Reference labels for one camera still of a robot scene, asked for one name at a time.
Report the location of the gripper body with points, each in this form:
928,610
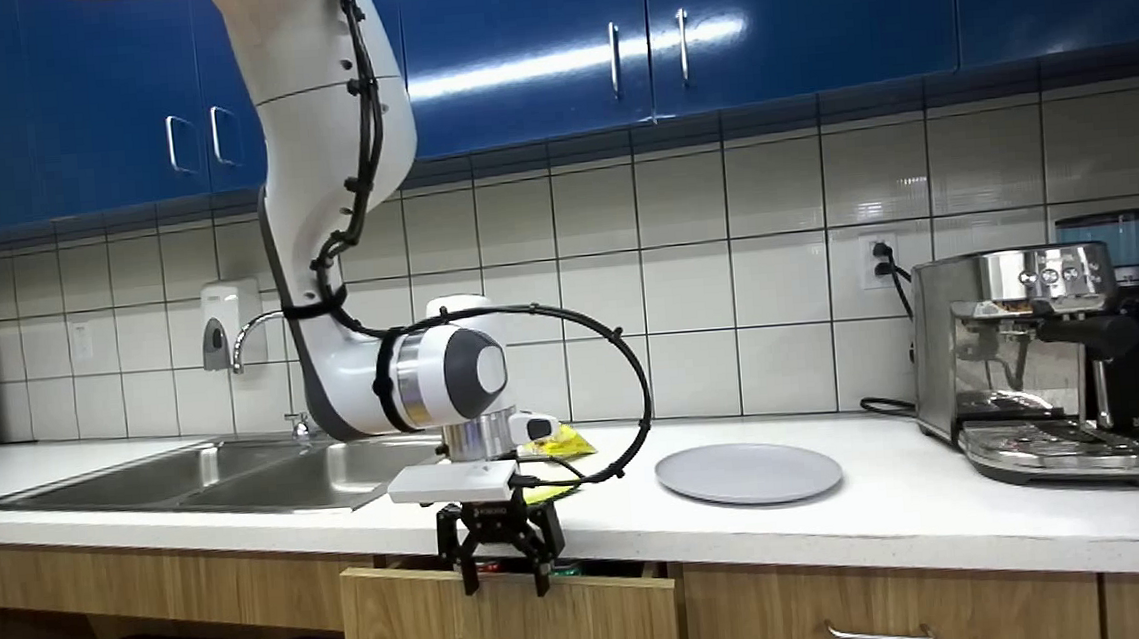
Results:
495,518

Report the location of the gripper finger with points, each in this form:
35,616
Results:
544,569
468,572

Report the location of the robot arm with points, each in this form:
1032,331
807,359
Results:
325,126

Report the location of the wooden drawer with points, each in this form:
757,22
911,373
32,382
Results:
400,622
1001,605

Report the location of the yellow packet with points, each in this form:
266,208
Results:
563,445

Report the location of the grey plate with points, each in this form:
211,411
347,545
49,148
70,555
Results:
749,472

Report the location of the steel double sink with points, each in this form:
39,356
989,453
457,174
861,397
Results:
230,476

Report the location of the chrome tap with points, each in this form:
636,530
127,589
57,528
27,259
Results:
247,330

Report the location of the white soap dispenser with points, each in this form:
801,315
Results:
232,318

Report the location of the steel espresso machine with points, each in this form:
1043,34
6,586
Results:
1014,369

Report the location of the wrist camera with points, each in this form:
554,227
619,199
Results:
451,482

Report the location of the wall socket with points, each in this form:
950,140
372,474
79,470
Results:
879,278

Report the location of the white switch plate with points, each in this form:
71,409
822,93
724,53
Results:
81,341

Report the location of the blue wall cabinet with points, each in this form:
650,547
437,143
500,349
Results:
530,42

